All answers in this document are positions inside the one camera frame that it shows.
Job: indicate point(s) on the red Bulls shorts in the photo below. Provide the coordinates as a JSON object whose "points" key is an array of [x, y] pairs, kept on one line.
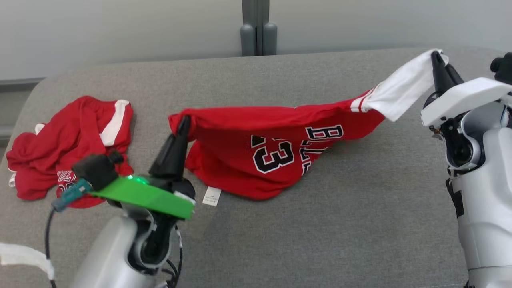
{"points": [[60, 144]]}

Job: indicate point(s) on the red Bulls jersey shirt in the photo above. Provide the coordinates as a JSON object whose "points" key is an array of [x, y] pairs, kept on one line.
{"points": [[240, 160]]}

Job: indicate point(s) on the grey fabric sofa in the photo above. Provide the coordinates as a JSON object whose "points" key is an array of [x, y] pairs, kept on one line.
{"points": [[320, 240]]}

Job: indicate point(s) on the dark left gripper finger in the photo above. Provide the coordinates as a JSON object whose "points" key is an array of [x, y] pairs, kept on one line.
{"points": [[166, 160], [182, 144]]}

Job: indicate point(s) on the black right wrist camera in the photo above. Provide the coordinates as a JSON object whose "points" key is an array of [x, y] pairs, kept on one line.
{"points": [[504, 68]]}

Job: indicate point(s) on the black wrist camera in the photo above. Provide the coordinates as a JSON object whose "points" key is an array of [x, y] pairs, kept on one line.
{"points": [[504, 68], [96, 170]]}

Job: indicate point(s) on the grey metal stand post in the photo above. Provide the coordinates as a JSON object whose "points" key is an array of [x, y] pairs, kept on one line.
{"points": [[258, 28]]}

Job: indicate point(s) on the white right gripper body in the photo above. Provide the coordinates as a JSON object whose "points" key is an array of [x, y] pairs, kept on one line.
{"points": [[468, 96]]}

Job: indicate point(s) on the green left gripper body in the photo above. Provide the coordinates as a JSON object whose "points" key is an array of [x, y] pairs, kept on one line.
{"points": [[148, 196]]}

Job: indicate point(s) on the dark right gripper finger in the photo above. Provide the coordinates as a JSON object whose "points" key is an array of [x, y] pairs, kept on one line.
{"points": [[440, 76], [456, 78]]}

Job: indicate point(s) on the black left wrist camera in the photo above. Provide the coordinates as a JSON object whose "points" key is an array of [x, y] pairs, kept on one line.
{"points": [[96, 170]]}

